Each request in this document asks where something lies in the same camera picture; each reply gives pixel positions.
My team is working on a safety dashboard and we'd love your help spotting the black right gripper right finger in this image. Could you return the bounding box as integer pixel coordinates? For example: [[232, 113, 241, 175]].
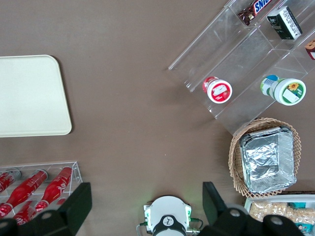
[[198, 181, 306, 236]]

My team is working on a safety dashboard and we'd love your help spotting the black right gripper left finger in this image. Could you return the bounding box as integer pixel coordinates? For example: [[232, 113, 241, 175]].
[[0, 182, 93, 236]]

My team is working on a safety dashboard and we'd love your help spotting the white rectangular snack tray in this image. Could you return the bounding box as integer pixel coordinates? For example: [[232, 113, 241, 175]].
[[243, 194, 315, 236]]

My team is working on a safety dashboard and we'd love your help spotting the light wicker basket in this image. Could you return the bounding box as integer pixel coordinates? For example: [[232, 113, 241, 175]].
[[228, 118, 303, 199]]

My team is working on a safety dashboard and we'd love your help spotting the aluminium foil tray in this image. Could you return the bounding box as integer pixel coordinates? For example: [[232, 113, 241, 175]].
[[238, 126, 298, 194]]

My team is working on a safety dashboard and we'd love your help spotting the cream plastic serving tray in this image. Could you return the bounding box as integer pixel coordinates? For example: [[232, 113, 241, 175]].
[[0, 54, 72, 138]]

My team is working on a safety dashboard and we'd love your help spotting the rice cracker snack bag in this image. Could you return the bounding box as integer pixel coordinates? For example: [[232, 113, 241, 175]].
[[287, 206, 315, 226], [250, 201, 289, 222]]

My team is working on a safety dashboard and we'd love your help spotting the clear acrylic bottle rack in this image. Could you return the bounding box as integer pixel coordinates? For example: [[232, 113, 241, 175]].
[[0, 161, 83, 222]]

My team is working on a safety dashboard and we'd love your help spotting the large teal snack box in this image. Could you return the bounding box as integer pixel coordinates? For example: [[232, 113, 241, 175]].
[[296, 222, 313, 235]]

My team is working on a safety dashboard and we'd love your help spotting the red strawberry yogurt cup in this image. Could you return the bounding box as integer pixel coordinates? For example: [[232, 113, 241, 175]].
[[202, 76, 233, 104]]

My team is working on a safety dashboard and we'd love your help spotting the green white yogurt bottle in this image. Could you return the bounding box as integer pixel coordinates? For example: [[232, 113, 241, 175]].
[[260, 75, 307, 106]]

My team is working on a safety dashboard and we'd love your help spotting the clear acrylic step shelf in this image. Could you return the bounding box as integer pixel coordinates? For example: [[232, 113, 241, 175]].
[[168, 0, 315, 137]]

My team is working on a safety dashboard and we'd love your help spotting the red cookie box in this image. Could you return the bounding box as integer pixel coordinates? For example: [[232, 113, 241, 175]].
[[305, 39, 315, 60]]

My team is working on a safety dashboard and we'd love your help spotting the black white carton box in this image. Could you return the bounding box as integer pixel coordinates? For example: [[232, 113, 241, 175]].
[[266, 6, 303, 41]]

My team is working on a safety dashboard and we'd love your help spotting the brown snickers bar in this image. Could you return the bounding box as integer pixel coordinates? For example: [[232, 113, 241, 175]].
[[237, 0, 274, 26]]

